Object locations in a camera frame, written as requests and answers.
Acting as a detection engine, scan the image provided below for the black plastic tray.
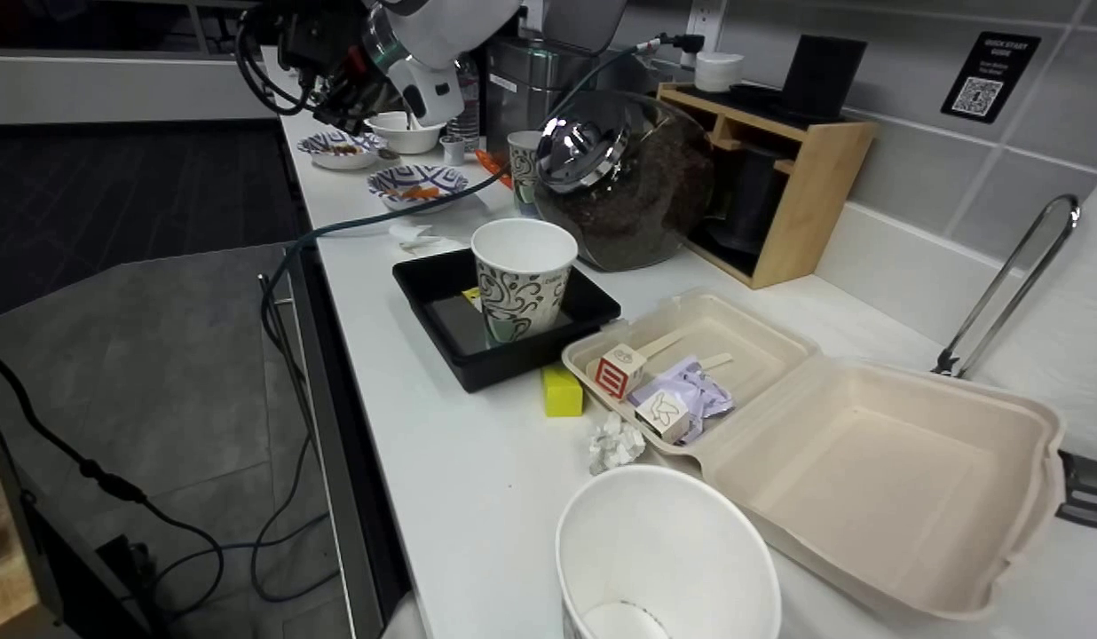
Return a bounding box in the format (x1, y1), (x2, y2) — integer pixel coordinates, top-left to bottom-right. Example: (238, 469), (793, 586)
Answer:
(392, 246), (624, 394)

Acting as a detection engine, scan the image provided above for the beige clamshell takeout container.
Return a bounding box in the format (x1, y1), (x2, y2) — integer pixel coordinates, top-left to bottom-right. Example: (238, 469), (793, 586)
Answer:
(558, 289), (1067, 626)

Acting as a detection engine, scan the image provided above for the orange pen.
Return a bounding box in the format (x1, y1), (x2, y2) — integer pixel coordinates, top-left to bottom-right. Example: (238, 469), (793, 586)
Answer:
(471, 147), (514, 193)

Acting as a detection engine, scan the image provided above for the wooden stirrer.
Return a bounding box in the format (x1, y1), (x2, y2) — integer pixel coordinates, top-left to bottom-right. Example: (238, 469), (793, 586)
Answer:
(632, 330), (693, 367)

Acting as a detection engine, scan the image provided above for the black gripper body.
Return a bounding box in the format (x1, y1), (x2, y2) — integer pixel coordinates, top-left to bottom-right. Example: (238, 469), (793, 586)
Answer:
(277, 2), (385, 92)

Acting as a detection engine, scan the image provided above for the large white paper cup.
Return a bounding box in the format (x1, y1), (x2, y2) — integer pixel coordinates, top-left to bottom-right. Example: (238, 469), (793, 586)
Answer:
(551, 462), (783, 639)

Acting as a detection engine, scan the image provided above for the black card holder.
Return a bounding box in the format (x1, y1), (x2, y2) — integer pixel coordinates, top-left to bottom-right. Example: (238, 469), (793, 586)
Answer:
(782, 31), (871, 128)

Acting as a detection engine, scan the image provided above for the patterned plate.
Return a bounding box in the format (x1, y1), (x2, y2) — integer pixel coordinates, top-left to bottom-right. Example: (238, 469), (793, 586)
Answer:
(367, 159), (471, 218)

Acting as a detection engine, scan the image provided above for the small white cup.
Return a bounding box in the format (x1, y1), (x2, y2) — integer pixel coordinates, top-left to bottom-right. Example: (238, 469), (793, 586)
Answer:
(693, 49), (747, 97)

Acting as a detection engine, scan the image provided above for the teal cable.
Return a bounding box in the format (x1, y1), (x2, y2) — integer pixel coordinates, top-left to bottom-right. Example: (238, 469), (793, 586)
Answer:
(244, 167), (511, 607)

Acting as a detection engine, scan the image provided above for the black floor cable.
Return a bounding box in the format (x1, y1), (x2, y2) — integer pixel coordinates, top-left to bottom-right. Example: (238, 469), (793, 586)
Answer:
(0, 341), (229, 626)

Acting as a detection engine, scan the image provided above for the red white small box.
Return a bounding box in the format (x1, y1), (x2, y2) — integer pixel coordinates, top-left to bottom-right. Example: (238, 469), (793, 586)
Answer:
(593, 341), (648, 405)

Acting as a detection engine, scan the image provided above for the blue patterned bowl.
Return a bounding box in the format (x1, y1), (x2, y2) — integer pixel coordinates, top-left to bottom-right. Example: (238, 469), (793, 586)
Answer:
(298, 128), (387, 176)

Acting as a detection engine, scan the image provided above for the yellow sticky note block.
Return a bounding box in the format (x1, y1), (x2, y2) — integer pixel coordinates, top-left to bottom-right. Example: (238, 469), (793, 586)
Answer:
(540, 363), (588, 420)

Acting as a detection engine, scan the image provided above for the chrome faucet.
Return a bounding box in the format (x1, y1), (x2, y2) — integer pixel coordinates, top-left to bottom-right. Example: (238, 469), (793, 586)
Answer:
(931, 193), (1087, 382)

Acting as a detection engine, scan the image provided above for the white ceramic bowl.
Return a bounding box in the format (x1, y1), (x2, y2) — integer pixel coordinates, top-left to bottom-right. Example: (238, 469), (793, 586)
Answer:
(367, 111), (448, 159)

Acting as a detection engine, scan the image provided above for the crumpled white paper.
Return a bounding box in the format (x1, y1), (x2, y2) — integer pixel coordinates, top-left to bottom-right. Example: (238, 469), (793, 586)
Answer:
(585, 411), (648, 475)

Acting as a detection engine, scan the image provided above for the silver lidded bin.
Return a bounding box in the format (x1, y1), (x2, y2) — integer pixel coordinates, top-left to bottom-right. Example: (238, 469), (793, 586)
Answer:
(482, 31), (575, 154)

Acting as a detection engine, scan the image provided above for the black QR code sign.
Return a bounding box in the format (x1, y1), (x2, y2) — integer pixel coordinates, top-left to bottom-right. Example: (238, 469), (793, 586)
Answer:
(937, 28), (1042, 126)

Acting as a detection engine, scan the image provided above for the small patterned paper cup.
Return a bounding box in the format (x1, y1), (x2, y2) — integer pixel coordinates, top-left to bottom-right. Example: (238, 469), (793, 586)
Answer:
(503, 128), (551, 218)

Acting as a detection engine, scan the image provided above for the purple packet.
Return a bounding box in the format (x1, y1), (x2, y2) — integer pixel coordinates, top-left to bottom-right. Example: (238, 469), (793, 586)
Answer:
(628, 354), (738, 428)

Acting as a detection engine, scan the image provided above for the black floor equipment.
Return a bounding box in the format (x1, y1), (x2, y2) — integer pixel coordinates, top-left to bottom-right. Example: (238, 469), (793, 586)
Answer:
(26, 492), (158, 639)

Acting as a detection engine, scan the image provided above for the wooden countertop organizer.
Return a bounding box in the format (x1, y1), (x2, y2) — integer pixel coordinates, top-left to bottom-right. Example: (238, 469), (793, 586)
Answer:
(653, 81), (885, 291)

